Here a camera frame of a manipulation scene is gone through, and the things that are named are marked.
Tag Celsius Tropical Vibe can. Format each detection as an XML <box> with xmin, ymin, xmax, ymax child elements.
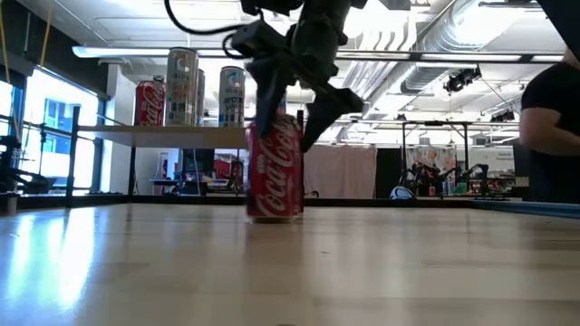
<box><xmin>165</xmin><ymin>46</ymin><xmax>199</xmax><ymax>128</ymax></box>

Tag white and blue ball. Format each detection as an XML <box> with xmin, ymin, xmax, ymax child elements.
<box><xmin>389</xmin><ymin>185</ymin><xmax>416</xmax><ymax>201</ymax></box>

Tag colourful art poster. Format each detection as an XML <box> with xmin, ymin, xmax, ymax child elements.
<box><xmin>405</xmin><ymin>144</ymin><xmax>458</xmax><ymax>182</ymax></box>

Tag black metal rack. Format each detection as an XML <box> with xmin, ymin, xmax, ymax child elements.
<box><xmin>401</xmin><ymin>119</ymin><xmax>472</xmax><ymax>197</ymax></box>

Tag bright window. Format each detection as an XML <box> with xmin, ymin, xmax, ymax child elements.
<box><xmin>0</xmin><ymin>67</ymin><xmax>100</xmax><ymax>191</ymax></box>

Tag yellow cable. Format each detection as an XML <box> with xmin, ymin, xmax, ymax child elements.
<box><xmin>42</xmin><ymin>8</ymin><xmax>53</xmax><ymax>67</ymax></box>

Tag white wall sign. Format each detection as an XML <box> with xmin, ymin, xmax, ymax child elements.
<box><xmin>469</xmin><ymin>147</ymin><xmax>516</xmax><ymax>176</ymax></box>

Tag black stand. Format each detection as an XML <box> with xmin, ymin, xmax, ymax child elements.
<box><xmin>0</xmin><ymin>135</ymin><xmax>51</xmax><ymax>196</ymax></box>

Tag silver ventilation duct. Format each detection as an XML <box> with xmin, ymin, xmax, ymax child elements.
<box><xmin>398</xmin><ymin>0</ymin><xmax>527</xmax><ymax>94</ymax></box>

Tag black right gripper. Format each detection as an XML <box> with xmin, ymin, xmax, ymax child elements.
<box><xmin>247</xmin><ymin>17</ymin><xmax>364</xmax><ymax>154</ymax></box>

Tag black metal rig frame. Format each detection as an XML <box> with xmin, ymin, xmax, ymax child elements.
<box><xmin>0</xmin><ymin>192</ymin><xmax>580</xmax><ymax>221</ymax></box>

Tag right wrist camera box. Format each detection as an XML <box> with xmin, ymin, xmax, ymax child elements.
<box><xmin>230</xmin><ymin>20</ymin><xmax>294</xmax><ymax>62</ymax></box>

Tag Celsius Arctic Vibe can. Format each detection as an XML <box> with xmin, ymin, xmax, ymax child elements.
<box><xmin>218</xmin><ymin>65</ymin><xmax>247</xmax><ymax>129</ymax></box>

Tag red Coca-Cola can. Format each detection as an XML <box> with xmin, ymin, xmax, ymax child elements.
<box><xmin>134</xmin><ymin>80</ymin><xmax>168</xmax><ymax>128</ymax></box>
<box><xmin>246</xmin><ymin>111</ymin><xmax>305</xmax><ymax>225</ymax></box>

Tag person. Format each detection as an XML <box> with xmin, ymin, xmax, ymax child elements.
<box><xmin>518</xmin><ymin>0</ymin><xmax>580</xmax><ymax>205</ymax></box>

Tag long white light bar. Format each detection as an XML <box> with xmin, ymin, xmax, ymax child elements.
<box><xmin>71</xmin><ymin>44</ymin><xmax>567</xmax><ymax>63</ymax></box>

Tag wooden shelf black metal legs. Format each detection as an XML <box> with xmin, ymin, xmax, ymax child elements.
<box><xmin>66</xmin><ymin>106</ymin><xmax>305</xmax><ymax>214</ymax></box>

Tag white curtain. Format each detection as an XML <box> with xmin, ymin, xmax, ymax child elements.
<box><xmin>302</xmin><ymin>143</ymin><xmax>378</xmax><ymax>199</ymax></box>

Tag black cabinet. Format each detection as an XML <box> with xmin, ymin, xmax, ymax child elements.
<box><xmin>183</xmin><ymin>148</ymin><xmax>215</xmax><ymax>180</ymax></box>

